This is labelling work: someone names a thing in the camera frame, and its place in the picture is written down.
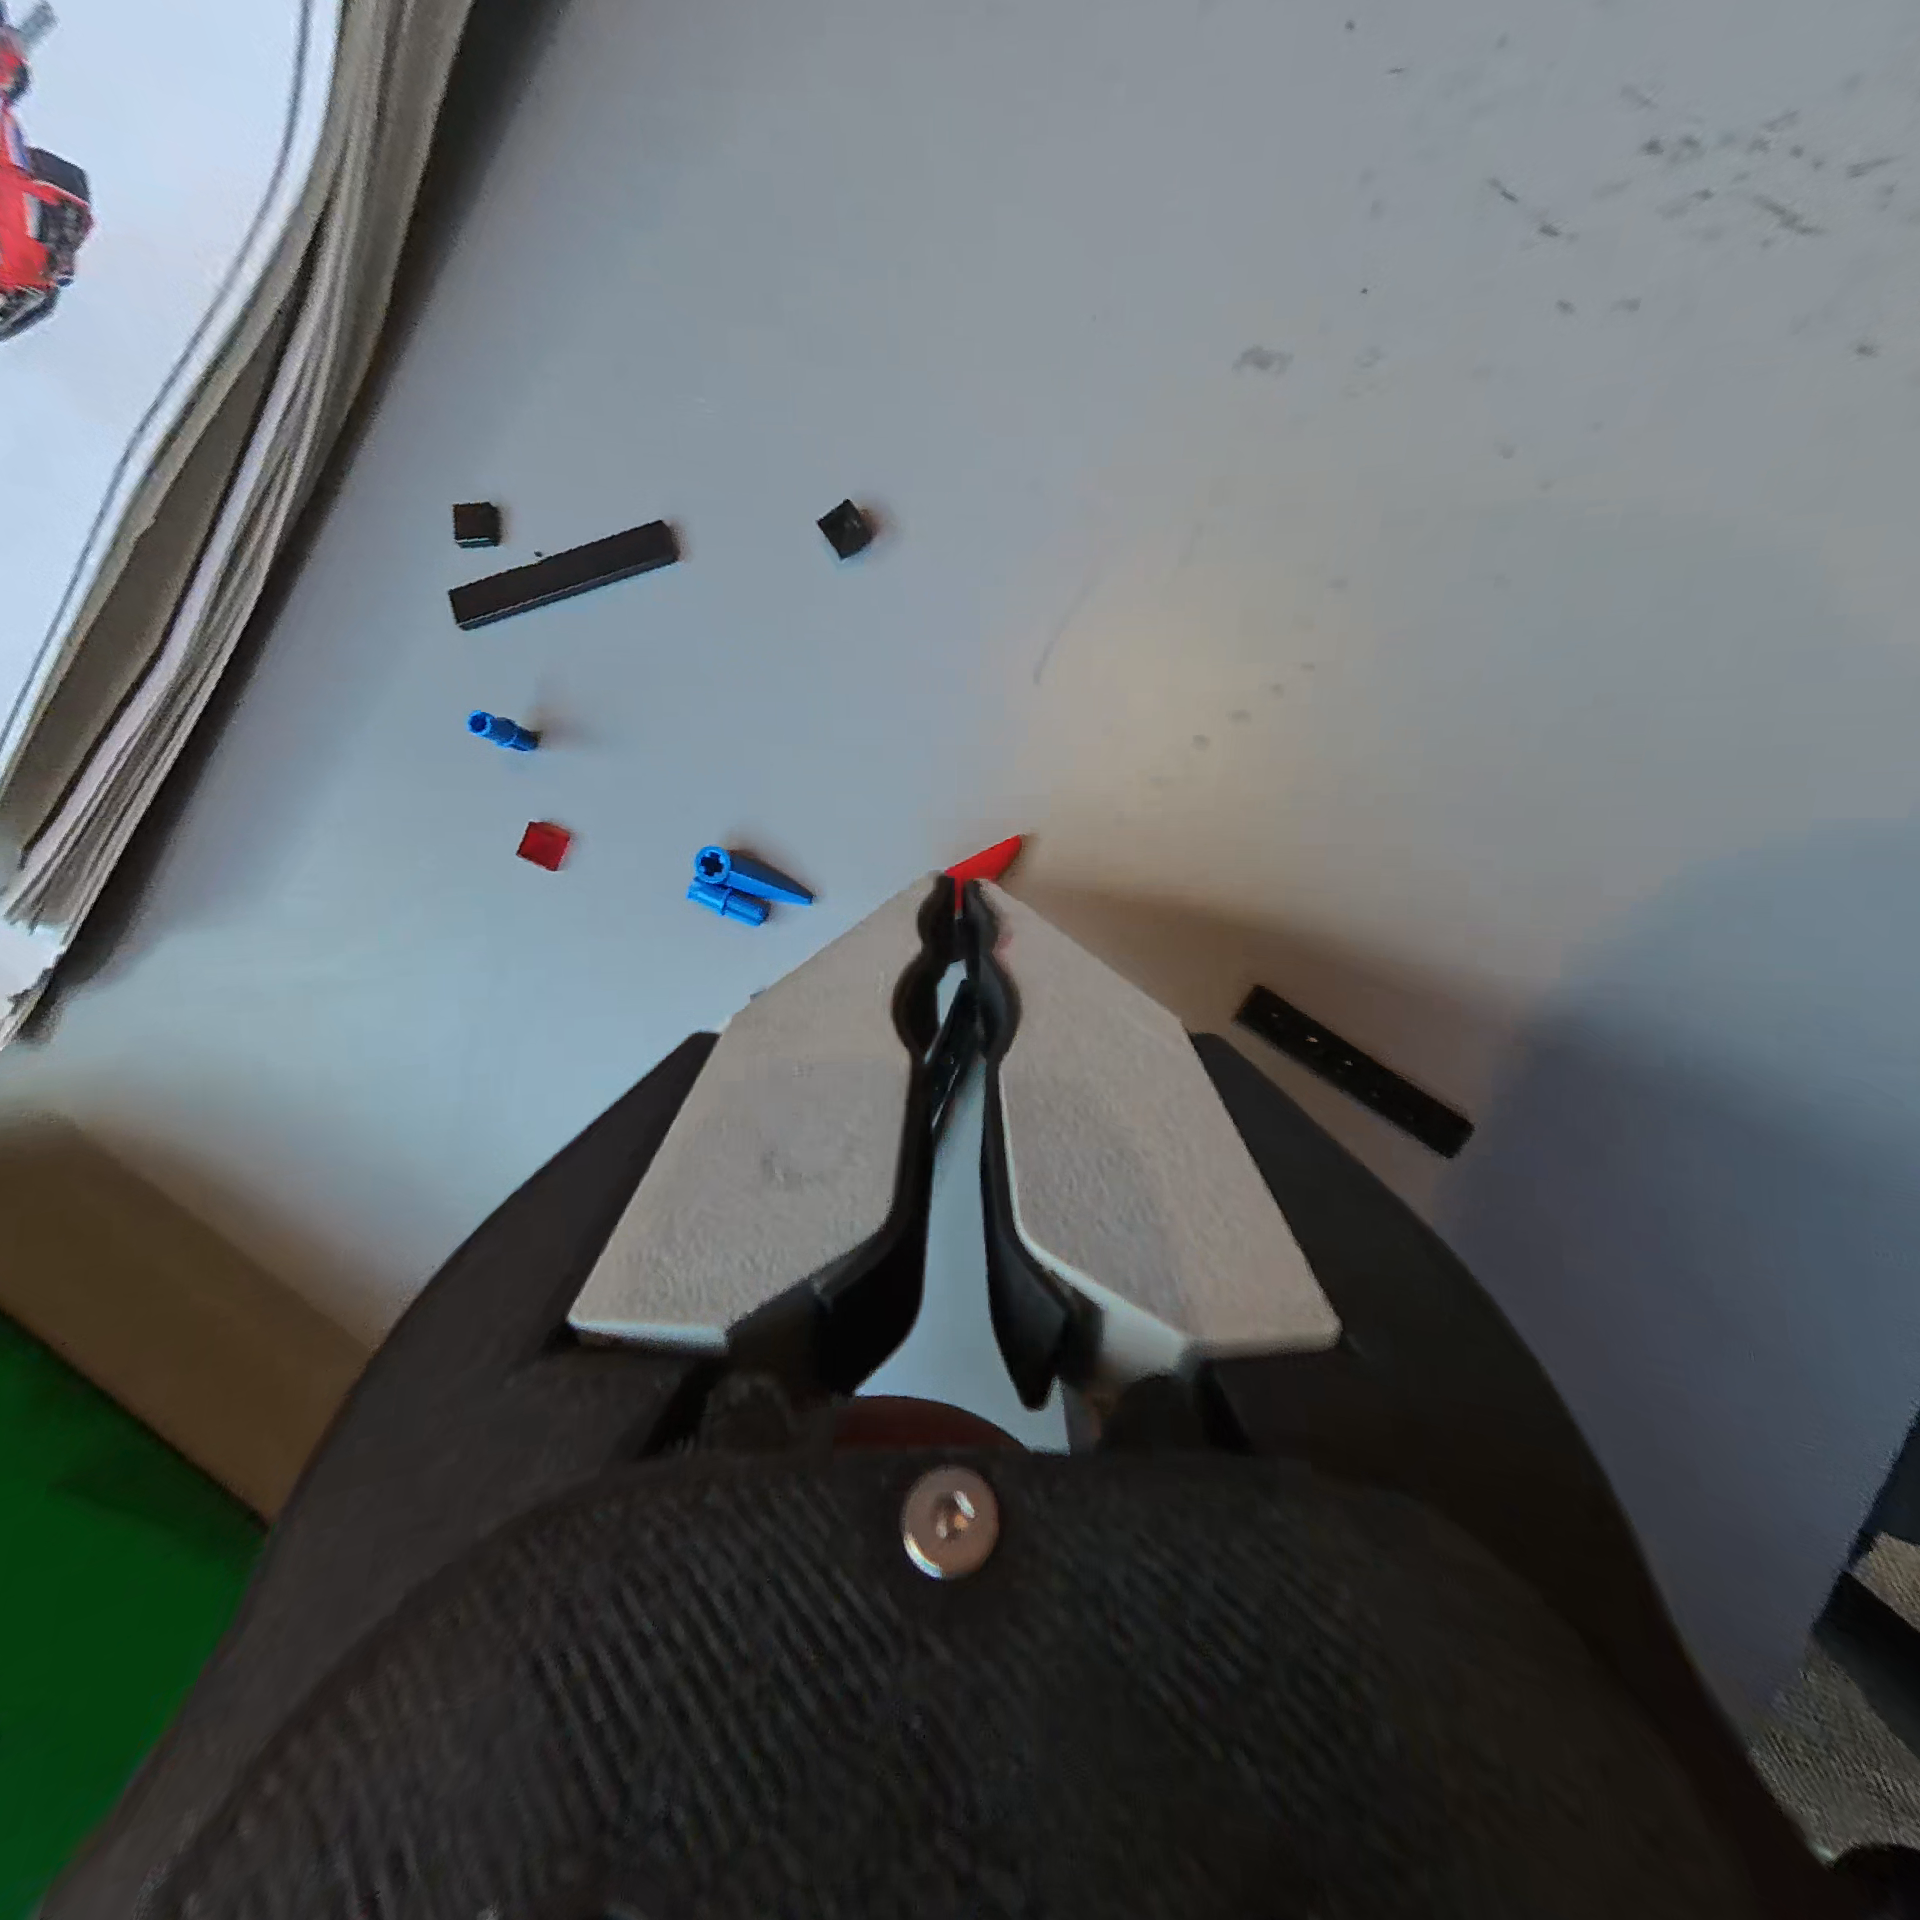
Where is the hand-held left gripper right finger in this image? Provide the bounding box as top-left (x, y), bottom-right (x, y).
top-left (963, 878), bottom-right (1343, 1407)

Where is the instruction booklet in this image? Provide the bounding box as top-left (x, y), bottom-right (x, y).
top-left (0, 0), bottom-right (476, 1051)

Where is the long black holed toy beam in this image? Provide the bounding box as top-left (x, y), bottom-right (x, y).
top-left (1234, 983), bottom-right (1476, 1162)

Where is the blue curved toy brick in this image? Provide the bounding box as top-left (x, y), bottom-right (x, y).
top-left (690, 841), bottom-right (818, 906)

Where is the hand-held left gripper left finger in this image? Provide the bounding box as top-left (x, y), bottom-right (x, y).
top-left (566, 875), bottom-right (960, 1353)

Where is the long grey-blue toy plate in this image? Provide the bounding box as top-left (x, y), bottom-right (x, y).
top-left (445, 517), bottom-right (684, 631)

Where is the green plastic bin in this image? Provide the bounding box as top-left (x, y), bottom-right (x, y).
top-left (0, 1309), bottom-right (274, 1920)

